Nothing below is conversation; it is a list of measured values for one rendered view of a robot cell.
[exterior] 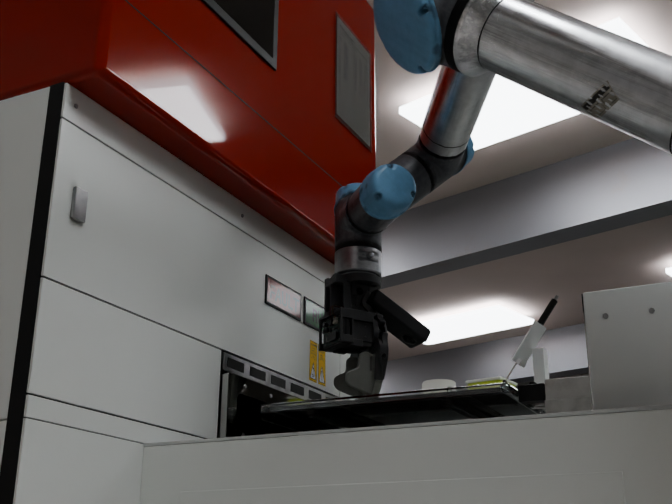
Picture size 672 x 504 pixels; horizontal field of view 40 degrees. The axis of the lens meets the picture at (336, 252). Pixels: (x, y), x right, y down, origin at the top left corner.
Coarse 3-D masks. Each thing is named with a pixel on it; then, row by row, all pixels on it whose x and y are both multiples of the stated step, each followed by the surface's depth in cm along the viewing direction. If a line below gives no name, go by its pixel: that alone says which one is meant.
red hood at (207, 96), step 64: (0, 0) 120; (64, 0) 114; (128, 0) 115; (192, 0) 129; (256, 0) 146; (320, 0) 170; (0, 64) 116; (64, 64) 111; (128, 64) 113; (192, 64) 126; (256, 64) 143; (320, 64) 166; (192, 128) 124; (256, 128) 140; (320, 128) 162; (256, 192) 140; (320, 192) 158
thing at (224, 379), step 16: (224, 384) 130; (240, 384) 132; (256, 384) 136; (224, 400) 129; (256, 400) 137; (272, 400) 140; (288, 400) 145; (304, 400) 150; (224, 416) 128; (224, 432) 127; (240, 432) 131; (256, 432) 134
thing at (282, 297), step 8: (272, 280) 148; (272, 288) 147; (280, 288) 150; (272, 296) 147; (280, 296) 149; (288, 296) 152; (296, 296) 154; (280, 304) 149; (288, 304) 151; (296, 304) 154; (296, 312) 153
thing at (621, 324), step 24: (624, 288) 98; (648, 288) 97; (600, 312) 99; (624, 312) 98; (648, 312) 97; (600, 336) 98; (624, 336) 97; (648, 336) 96; (600, 360) 97; (624, 360) 96; (648, 360) 95; (600, 384) 96; (624, 384) 95; (648, 384) 94; (600, 408) 96
